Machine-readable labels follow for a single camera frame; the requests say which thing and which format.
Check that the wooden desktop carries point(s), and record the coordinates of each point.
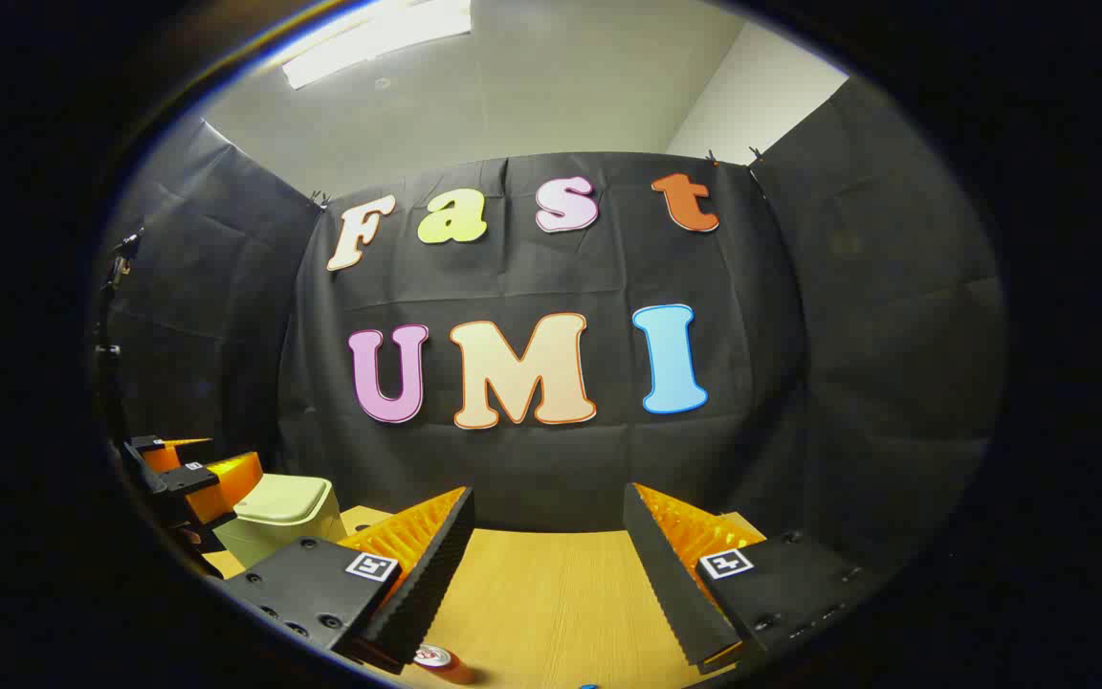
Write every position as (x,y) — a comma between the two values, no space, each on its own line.
(551,603)

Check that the ceiling light panel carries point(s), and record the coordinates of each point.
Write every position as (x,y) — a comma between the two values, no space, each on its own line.
(369,38)

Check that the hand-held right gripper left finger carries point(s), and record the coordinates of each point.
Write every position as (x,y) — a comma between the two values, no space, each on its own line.
(427,584)

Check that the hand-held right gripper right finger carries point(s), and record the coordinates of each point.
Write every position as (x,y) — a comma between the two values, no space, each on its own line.
(671,584)

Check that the black backdrop cloth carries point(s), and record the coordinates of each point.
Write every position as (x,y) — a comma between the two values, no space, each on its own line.
(532,459)

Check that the green desktop garbage bin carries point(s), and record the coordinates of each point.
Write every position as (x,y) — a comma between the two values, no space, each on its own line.
(293,522)

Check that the red pop can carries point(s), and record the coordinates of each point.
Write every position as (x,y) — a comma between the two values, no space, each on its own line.
(436,658)

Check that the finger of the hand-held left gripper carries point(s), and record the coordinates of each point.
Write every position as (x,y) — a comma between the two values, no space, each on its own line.
(168,450)
(216,488)

